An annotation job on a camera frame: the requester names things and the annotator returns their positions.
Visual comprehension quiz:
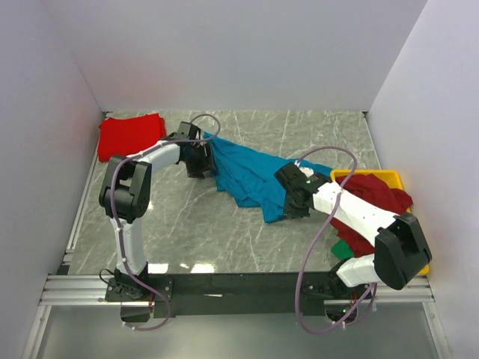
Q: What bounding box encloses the folded red t shirt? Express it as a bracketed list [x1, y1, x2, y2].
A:
[97, 113, 166, 162]

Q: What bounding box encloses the dark red t shirt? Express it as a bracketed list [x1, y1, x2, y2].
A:
[331, 174, 413, 257]

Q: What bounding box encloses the yellow plastic bin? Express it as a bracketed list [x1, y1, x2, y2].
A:
[331, 169, 430, 275]

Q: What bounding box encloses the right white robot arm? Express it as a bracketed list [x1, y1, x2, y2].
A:
[275, 163, 432, 290]

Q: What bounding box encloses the green t shirt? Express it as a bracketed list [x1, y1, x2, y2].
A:
[331, 239, 354, 260]

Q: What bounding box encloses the black base beam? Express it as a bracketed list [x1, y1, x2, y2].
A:
[105, 271, 374, 323]

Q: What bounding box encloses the blue t shirt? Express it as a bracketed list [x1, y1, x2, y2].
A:
[203, 131, 332, 224]

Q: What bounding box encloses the aluminium frame rail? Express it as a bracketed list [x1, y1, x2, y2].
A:
[39, 275, 435, 306]

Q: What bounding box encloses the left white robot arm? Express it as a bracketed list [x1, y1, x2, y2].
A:
[99, 120, 218, 276]

